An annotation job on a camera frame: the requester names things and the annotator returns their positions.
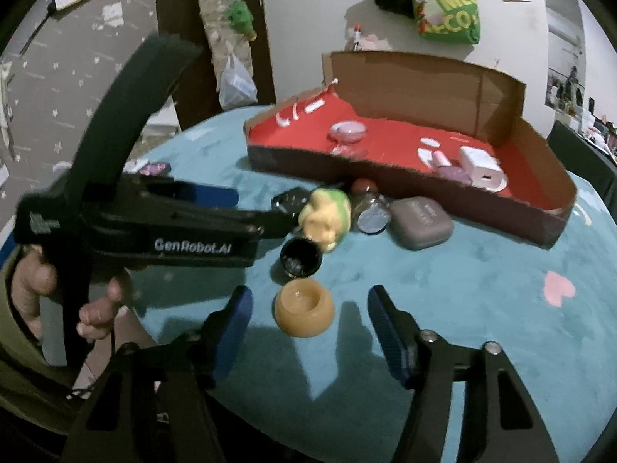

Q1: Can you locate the dark brown door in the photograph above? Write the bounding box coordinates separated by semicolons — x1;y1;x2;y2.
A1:
154;0;276;132

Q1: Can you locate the grey earbuds case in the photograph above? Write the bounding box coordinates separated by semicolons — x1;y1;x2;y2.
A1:
388;196;455;250

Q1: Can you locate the clear plastic bag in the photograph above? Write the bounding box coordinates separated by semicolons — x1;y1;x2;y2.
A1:
218;54;260;110

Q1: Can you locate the grey star carpet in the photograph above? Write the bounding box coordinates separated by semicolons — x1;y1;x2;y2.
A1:
0;0;157;232

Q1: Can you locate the green and yellow toy figure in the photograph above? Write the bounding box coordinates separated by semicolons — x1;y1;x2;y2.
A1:
299;188;352;254

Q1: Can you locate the amber round jar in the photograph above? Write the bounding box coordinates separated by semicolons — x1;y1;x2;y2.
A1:
273;277;335;338

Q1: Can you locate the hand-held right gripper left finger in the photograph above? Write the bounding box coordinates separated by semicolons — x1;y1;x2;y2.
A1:
60;286;255;463

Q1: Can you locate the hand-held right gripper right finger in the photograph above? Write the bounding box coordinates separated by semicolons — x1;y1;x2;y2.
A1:
367;284;560;463

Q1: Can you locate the pink earbuds case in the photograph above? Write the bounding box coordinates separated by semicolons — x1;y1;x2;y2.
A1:
329;120;367;143

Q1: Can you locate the clear glass cup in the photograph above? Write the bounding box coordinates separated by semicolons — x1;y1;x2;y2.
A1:
329;125;369;159

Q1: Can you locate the cardboard box with red lining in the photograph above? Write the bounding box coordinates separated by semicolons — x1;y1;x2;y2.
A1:
243;49;578;250

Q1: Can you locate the green plush toy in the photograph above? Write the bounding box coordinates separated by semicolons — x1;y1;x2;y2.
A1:
226;0;257;40

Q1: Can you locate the white charger plug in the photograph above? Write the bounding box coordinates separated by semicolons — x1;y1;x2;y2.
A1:
458;146;504;188

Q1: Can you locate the lilac nail polish bottle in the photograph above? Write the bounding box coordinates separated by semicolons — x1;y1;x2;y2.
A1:
430;150;473;185

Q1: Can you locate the person's left hand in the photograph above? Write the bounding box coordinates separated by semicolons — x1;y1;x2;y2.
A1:
10;250;127;345

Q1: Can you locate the gold studded cylinder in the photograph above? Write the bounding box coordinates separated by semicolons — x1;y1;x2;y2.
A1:
280;237;324;281

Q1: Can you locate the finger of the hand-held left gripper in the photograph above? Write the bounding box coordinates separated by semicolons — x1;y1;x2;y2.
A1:
123;176;240;209
96;207;300;241

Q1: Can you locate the glass bottle with brown cap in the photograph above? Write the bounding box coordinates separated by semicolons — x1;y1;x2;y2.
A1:
349;178;392;235

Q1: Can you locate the cluttered dark table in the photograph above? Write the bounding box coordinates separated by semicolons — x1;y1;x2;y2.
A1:
547;106;617;179

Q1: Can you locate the floral hanging strap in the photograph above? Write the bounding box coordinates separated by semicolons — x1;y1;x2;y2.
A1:
187;0;254;66

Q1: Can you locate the green printed bag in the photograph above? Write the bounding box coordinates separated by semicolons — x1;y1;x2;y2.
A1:
411;0;481;45

